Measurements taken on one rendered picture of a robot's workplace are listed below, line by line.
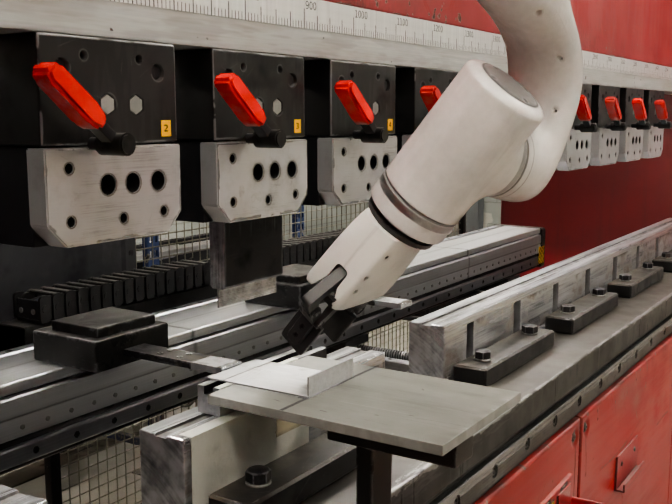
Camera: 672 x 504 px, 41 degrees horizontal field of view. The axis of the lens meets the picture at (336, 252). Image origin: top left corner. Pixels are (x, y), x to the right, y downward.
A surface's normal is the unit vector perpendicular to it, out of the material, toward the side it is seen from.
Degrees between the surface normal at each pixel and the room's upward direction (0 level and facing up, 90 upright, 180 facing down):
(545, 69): 120
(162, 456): 90
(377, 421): 0
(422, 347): 90
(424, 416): 0
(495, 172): 129
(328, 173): 90
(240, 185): 90
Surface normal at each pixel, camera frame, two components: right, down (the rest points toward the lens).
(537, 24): -0.15, 0.90
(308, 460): 0.00, -0.99
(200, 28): 0.84, 0.08
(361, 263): -0.33, 0.20
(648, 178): -0.55, 0.12
